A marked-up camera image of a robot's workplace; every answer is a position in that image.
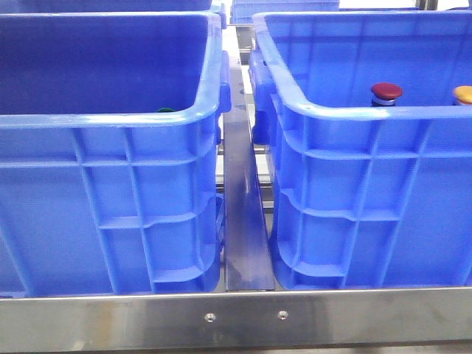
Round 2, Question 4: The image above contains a red push button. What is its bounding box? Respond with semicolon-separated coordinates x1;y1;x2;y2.
370;82;403;107

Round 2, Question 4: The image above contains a yellow push button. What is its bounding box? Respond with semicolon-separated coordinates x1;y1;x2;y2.
453;86;472;105

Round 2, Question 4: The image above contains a green push button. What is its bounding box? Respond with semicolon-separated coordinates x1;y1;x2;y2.
155;107;175;113

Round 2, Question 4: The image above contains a blue left plastic bin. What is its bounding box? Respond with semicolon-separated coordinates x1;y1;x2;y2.
1;12;231;298

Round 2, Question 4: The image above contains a blue plastic bin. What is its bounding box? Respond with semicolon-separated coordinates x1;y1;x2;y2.
250;10;471;289
1;12;231;298

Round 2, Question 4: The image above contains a blue right plastic bin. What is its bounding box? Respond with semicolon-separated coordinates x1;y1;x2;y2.
250;10;471;289

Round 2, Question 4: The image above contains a blue rear right bin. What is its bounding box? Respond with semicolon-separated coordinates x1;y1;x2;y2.
230;0;340;24

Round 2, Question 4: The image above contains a blue rear left bin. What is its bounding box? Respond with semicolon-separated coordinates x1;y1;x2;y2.
1;0;224;14

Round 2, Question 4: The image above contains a steel divider rail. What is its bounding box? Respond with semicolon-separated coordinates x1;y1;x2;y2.
223;51;277;292

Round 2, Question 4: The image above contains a steel front shelf rail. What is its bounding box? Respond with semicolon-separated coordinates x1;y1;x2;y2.
1;288;471;353

